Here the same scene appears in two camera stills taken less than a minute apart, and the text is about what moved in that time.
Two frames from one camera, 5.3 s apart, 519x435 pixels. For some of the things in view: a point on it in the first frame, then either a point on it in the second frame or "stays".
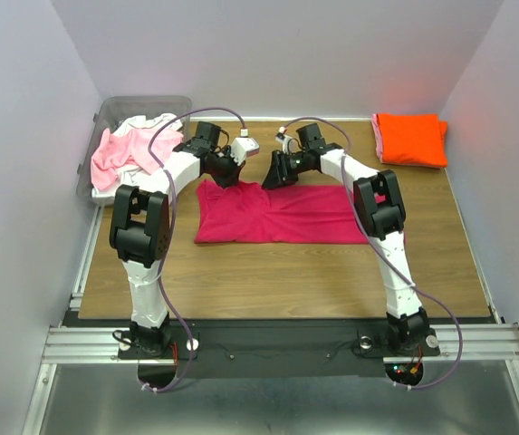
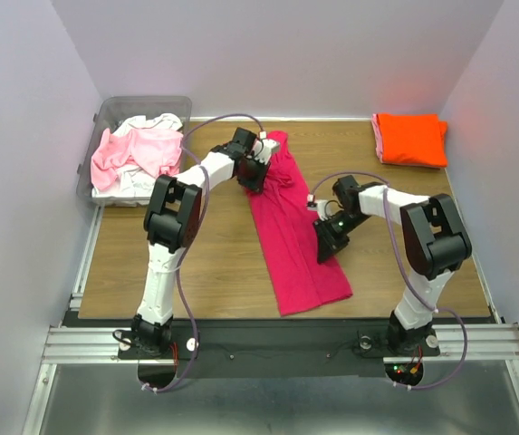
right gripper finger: [276, 174] → [331, 234]
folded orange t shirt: [413, 139] stays
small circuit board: [404, 372] stays
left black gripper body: [224, 169] → [254, 174]
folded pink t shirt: [378, 136] stays
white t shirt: [136, 176] stays
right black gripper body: [293, 165] → [364, 217]
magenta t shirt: [245, 212] → [302, 283]
